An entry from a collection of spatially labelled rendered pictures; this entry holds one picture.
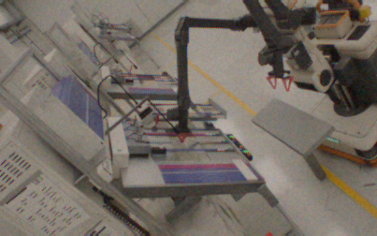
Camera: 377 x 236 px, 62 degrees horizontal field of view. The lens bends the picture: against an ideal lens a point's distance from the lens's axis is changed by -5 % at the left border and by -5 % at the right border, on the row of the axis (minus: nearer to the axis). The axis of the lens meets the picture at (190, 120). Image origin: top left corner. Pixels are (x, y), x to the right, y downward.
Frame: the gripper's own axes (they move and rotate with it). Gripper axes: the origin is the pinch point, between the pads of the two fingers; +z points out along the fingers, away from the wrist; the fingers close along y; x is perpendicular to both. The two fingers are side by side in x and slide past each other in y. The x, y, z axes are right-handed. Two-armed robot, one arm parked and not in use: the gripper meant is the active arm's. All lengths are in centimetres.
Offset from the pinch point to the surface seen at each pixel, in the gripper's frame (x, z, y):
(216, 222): 12, 33, 39
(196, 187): -5.9, 0.9, 48.7
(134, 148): -30.9, -5.4, 16.4
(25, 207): -82, 3, 48
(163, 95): 10, 2, -96
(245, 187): 20, 4, 49
